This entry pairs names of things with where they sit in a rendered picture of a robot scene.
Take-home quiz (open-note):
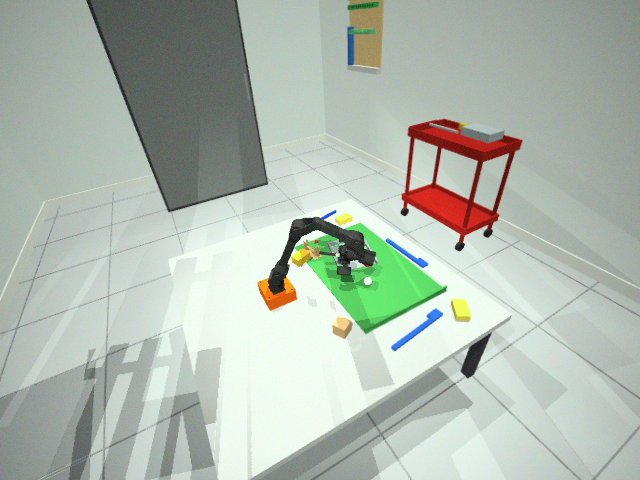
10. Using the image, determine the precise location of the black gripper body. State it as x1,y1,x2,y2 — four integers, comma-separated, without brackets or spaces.
337,245,351,276

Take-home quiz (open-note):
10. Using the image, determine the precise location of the green flat mat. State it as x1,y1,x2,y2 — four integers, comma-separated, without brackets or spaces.
307,223,447,334

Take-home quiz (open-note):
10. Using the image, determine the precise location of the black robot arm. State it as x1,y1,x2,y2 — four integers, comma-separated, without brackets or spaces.
267,216,376,295

